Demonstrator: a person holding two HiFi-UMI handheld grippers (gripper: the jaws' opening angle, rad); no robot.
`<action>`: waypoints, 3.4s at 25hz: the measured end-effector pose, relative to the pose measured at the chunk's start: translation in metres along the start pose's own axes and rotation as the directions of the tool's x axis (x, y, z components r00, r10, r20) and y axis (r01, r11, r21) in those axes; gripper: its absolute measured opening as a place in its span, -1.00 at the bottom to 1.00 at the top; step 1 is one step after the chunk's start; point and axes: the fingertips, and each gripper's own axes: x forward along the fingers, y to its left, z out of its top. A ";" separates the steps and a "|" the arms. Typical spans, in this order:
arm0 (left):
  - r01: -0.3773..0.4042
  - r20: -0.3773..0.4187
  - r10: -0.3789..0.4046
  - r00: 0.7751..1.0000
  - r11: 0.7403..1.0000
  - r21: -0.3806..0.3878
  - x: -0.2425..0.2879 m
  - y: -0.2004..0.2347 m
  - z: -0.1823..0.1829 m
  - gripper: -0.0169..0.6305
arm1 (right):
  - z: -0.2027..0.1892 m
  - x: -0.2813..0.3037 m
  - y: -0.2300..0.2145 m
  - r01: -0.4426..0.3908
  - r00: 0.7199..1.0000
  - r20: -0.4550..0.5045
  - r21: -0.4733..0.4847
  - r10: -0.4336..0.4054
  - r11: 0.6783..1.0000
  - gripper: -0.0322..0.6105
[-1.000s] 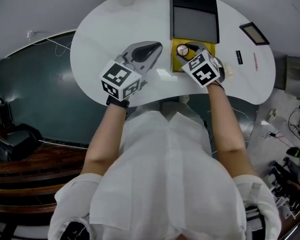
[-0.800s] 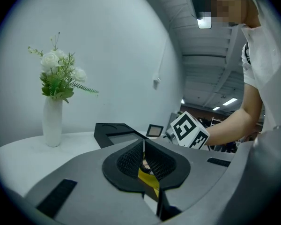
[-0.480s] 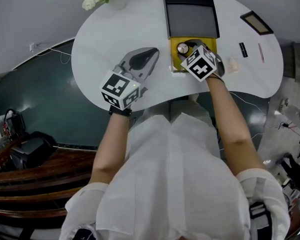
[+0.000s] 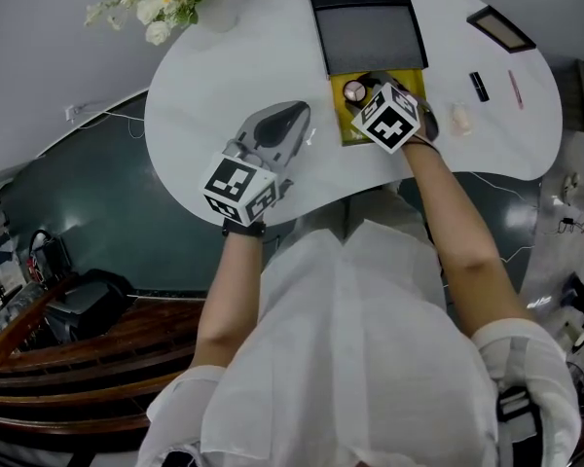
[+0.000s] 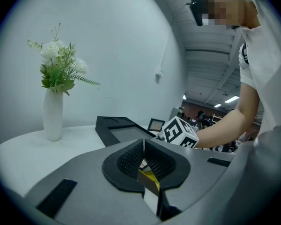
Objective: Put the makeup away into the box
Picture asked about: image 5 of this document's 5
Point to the white vase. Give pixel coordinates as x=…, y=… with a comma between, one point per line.
x=52, y=116

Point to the person's head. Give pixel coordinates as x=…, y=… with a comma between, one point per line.
x=227, y=6

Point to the person's right forearm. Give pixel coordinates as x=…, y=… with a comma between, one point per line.
x=224, y=130

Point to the white wall conduit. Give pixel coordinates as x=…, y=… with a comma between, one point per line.
x=165, y=50

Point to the yellow box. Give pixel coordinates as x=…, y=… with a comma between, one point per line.
x=150, y=179

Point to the person's white shirt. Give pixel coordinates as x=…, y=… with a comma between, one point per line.
x=267, y=67

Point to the black box lid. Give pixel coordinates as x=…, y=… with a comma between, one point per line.
x=124, y=132

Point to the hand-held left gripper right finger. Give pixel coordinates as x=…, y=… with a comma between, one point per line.
x=178, y=170

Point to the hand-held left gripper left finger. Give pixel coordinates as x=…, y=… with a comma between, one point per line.
x=112, y=170

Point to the rectangular ceiling light panel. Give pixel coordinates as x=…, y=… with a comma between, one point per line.
x=217, y=105
x=231, y=99

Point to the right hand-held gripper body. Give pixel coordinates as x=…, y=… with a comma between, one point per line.
x=175, y=131

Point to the white flower bouquet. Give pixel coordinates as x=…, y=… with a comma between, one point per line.
x=58, y=64

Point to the black picture frame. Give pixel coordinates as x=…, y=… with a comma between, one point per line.
x=156, y=125

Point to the black head-worn camera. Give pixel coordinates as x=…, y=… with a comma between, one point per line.
x=196, y=6

